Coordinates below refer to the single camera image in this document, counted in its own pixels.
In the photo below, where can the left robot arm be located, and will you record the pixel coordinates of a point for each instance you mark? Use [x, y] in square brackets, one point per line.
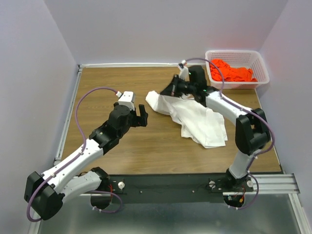
[46, 193]

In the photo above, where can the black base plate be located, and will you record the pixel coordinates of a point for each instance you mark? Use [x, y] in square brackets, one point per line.
[174, 188]

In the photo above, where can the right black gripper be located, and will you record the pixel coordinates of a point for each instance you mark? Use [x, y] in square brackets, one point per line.
[172, 89]

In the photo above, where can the orange t shirt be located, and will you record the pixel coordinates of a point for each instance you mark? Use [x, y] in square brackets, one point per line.
[232, 74]

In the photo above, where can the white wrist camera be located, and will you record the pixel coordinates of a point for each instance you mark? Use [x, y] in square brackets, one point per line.
[184, 71]
[126, 98]

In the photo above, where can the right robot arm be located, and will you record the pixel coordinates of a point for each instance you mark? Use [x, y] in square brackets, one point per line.
[251, 130]

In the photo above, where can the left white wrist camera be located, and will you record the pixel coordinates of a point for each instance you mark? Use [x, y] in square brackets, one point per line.
[126, 98]

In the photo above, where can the aluminium frame rail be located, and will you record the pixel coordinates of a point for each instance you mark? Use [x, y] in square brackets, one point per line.
[262, 184]

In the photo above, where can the white t shirt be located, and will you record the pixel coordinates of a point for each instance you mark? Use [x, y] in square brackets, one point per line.
[201, 124]

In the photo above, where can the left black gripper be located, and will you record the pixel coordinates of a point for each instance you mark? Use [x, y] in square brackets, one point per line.
[140, 121]

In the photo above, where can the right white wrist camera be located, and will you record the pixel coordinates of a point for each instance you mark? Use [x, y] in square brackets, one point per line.
[184, 71]

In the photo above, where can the white plastic basket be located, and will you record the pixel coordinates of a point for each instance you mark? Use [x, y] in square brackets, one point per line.
[242, 59]

